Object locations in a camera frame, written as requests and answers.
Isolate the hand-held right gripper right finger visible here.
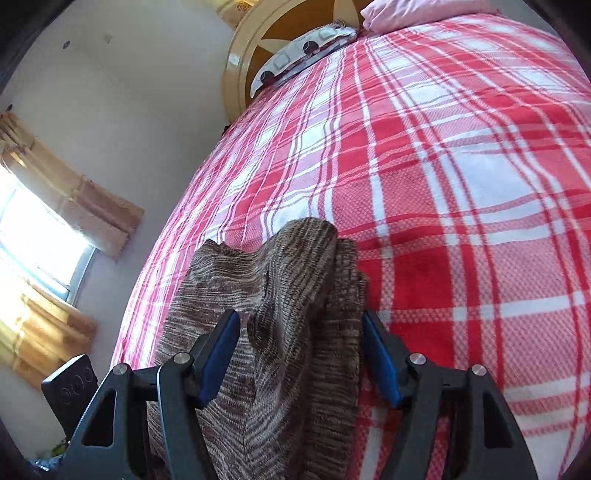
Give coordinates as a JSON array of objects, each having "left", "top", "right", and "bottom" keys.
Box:
[{"left": 361, "top": 309, "right": 539, "bottom": 480}]

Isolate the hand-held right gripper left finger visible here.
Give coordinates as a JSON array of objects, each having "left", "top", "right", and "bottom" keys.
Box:
[{"left": 55, "top": 308, "right": 242, "bottom": 480}]

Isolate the brown knit sweater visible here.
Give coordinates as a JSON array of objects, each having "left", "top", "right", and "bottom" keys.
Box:
[{"left": 147, "top": 217, "right": 369, "bottom": 480}]

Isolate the yellow curtain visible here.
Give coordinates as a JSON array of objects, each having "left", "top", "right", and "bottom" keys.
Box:
[
  {"left": 217, "top": 0, "right": 259, "bottom": 28},
  {"left": 0, "top": 113, "right": 145, "bottom": 261},
  {"left": 0, "top": 281, "right": 99, "bottom": 391}
]

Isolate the window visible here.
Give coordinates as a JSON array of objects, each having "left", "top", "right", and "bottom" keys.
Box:
[{"left": 0, "top": 166, "right": 95, "bottom": 305}]

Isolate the red plaid bed sheet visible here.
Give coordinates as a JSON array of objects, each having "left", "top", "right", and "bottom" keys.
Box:
[{"left": 111, "top": 11, "right": 591, "bottom": 480}]

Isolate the cream and brown wooden headboard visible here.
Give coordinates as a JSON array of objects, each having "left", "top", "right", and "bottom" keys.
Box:
[{"left": 223, "top": 0, "right": 365, "bottom": 121}]

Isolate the white black patterned pillow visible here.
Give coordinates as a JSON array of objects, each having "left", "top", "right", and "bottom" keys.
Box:
[{"left": 250, "top": 24, "right": 360, "bottom": 95}]

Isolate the pink pillow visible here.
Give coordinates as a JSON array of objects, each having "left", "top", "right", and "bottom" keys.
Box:
[{"left": 360, "top": 0, "right": 495, "bottom": 34}]

